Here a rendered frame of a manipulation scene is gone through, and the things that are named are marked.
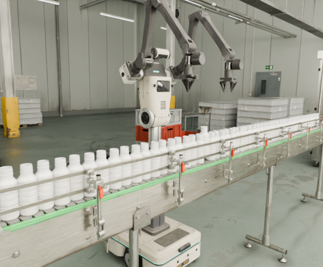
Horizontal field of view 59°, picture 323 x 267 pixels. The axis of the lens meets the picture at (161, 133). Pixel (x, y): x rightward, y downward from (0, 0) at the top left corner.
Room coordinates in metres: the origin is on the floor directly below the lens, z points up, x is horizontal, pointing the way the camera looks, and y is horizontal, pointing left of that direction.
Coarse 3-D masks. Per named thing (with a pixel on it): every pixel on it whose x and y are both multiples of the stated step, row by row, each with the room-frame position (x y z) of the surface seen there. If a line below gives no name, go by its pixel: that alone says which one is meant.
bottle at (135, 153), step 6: (132, 150) 1.21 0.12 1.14; (138, 150) 1.21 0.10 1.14; (132, 156) 1.20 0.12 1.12; (138, 156) 1.20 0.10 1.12; (138, 162) 1.20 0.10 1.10; (132, 168) 1.19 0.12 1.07; (138, 168) 1.20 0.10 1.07; (132, 174) 1.19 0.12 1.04; (132, 180) 1.19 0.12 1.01; (138, 180) 1.20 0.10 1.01
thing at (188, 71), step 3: (189, 66) 1.68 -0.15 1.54; (192, 66) 1.69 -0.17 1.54; (186, 69) 1.69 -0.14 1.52; (189, 69) 1.68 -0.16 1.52; (192, 69) 1.69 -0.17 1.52; (186, 72) 1.69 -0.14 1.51; (189, 72) 1.68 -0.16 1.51; (192, 72) 1.69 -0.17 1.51; (180, 75) 1.71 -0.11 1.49; (183, 75) 1.70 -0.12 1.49; (186, 75) 1.68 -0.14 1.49; (189, 75) 1.67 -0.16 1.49; (192, 75) 1.66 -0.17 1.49; (195, 75) 1.68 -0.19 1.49; (198, 75) 1.70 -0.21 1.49
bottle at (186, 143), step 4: (184, 136) 1.49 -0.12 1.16; (188, 136) 1.48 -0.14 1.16; (184, 140) 1.46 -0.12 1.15; (188, 140) 1.46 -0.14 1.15; (184, 144) 1.45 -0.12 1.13; (188, 144) 1.45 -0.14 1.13; (184, 152) 1.45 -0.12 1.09; (188, 152) 1.45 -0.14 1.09; (184, 156) 1.44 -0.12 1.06; (188, 156) 1.45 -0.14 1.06; (184, 160) 1.44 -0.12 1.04
